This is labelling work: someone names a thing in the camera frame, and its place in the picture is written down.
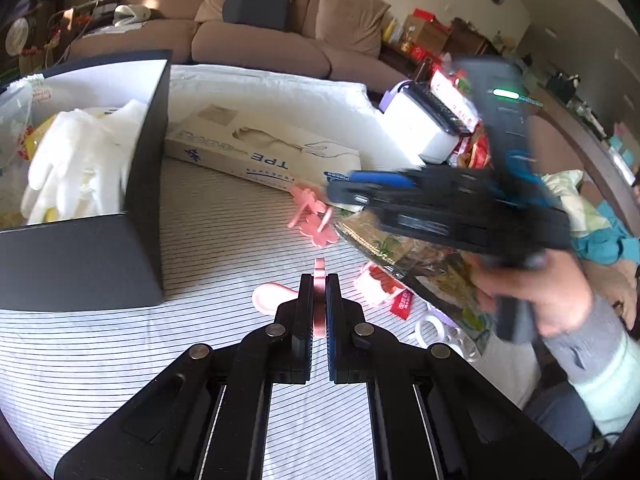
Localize printed snack bag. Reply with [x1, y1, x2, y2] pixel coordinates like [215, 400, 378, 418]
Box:
[332, 207, 501, 356]

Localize white glove dispenser box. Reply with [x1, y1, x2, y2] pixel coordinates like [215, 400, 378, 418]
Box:
[165, 104, 361, 193]

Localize white disposable glove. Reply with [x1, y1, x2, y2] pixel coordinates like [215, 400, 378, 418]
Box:
[22, 99, 151, 226]

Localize light green garment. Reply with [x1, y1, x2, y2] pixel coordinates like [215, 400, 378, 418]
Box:
[542, 170, 611, 233]

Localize brown fabric sofa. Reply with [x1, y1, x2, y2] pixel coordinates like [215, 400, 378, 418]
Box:
[65, 0, 416, 86]
[525, 110, 640, 331]

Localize person's right forearm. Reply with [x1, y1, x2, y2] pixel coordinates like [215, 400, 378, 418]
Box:
[540, 295, 640, 436]

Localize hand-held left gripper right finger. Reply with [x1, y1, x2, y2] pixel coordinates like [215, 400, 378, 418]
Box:
[325, 274, 581, 480]

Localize white plastic appliance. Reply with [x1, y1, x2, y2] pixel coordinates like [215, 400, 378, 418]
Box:
[380, 80, 473, 165]

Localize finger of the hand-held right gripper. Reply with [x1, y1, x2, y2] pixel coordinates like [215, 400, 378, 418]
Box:
[350, 169, 426, 188]
[326, 182, 401, 209]

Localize pink white candy packet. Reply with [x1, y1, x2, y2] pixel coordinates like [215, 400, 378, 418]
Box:
[357, 262, 406, 306]

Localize white tape roll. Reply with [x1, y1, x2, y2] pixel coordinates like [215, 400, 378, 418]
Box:
[415, 310, 463, 348]

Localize pink plastic spoon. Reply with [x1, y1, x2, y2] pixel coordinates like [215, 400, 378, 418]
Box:
[252, 257, 328, 341]

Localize cardboard box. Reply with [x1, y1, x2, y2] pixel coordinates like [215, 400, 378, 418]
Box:
[400, 12, 446, 53]

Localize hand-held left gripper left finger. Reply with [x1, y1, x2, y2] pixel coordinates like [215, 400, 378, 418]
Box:
[54, 273, 316, 480]

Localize teal cloth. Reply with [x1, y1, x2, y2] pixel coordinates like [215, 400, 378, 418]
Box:
[570, 200, 640, 266]

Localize person's grey trousers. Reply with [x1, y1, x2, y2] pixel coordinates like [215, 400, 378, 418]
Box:
[525, 382, 596, 466]

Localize pile of red snack packets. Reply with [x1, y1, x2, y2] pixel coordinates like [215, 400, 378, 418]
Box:
[430, 57, 493, 168]

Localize person's right hand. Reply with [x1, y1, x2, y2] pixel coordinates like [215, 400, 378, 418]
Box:
[470, 249, 596, 339]

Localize white striped tablecloth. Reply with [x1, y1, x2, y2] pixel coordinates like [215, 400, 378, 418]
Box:
[0, 62, 541, 480]

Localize white cloth bundle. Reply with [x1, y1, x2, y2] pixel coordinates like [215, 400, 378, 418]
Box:
[114, 5, 153, 26]

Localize small red packet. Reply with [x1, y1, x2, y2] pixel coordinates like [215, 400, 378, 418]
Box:
[390, 292, 416, 321]

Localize dark wooden sideboard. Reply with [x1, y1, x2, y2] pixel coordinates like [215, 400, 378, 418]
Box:
[520, 67, 640, 186]

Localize clear bag of yellow packets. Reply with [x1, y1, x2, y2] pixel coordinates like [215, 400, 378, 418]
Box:
[0, 77, 58, 176]

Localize round white clock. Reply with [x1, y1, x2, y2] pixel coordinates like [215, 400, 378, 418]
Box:
[5, 17, 31, 56]

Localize black box with white interior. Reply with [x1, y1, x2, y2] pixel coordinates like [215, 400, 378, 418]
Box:
[0, 50, 173, 313]

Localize dark grey cushion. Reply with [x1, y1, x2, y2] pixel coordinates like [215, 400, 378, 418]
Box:
[222, 0, 292, 31]

